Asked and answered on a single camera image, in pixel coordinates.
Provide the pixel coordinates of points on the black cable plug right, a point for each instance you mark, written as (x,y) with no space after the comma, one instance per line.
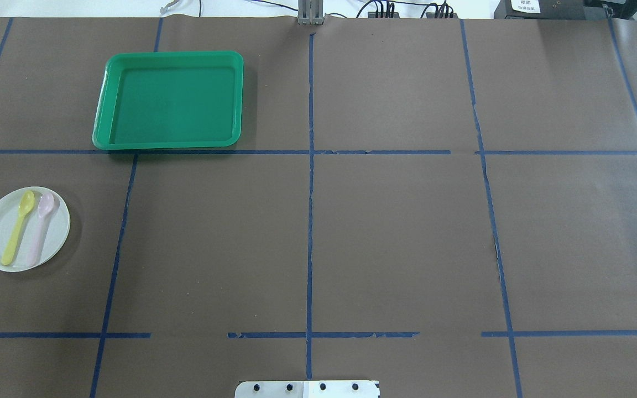
(438,11)

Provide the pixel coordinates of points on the pink plastic spoon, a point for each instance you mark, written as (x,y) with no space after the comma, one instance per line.
(45,208)

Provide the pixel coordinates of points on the black cable plug left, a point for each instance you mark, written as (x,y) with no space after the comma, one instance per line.
(383,10)

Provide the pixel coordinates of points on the black cable plug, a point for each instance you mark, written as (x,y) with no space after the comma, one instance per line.
(438,11)
(383,10)

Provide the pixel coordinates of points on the brown table mat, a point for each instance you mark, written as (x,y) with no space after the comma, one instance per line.
(446,207)

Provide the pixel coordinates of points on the black device box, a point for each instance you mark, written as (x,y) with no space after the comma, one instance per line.
(549,10)

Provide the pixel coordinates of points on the white round plate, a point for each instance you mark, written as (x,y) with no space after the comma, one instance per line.
(57,229)

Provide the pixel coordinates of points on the grey metal post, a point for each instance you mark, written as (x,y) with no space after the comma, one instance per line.
(310,12)

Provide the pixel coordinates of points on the yellow plastic spoon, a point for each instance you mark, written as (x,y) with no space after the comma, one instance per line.
(25,207)

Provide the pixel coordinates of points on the metal base plate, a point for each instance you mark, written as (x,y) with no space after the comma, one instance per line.
(309,388)

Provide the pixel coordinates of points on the green plastic tray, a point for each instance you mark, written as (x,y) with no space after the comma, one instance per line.
(169,100)

